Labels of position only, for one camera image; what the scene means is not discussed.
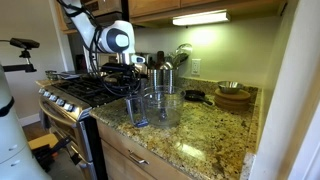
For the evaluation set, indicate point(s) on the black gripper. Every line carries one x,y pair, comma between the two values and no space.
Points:
126,81

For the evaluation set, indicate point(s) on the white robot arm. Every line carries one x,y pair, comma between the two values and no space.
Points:
113,38

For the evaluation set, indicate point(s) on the clear plastic blender jar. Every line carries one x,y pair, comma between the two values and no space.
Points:
166,106

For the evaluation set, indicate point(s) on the perforated steel utensil holder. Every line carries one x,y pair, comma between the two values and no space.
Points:
171,80
155,80

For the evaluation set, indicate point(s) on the wooden spatula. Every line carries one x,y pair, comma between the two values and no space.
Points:
160,60

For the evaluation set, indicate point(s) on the stainless gas stove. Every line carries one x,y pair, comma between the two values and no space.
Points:
83,90

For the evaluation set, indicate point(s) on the steel ladle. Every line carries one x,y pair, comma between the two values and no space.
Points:
183,53

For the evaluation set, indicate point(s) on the black skillet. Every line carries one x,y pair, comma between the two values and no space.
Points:
195,96

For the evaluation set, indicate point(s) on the lower counter cabinet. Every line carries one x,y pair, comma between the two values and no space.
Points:
116,160

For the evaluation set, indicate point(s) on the wooden upper cabinets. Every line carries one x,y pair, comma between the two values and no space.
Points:
153,6

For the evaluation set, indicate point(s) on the under-cabinet light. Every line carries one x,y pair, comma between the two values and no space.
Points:
200,17

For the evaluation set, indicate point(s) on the small metal bowl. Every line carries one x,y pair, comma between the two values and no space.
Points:
230,87

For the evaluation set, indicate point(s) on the yellow box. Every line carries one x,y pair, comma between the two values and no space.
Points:
41,141

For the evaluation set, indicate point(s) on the round wooden boards stack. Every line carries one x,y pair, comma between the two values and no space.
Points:
233,100

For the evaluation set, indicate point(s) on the white rounded machine body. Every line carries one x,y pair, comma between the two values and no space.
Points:
13,140

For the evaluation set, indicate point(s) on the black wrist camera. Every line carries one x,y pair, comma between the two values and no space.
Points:
116,68

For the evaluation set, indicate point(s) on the white wall outlet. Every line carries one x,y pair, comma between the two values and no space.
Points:
196,66

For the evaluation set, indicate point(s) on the black camera on tripod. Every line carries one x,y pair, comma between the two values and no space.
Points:
25,43

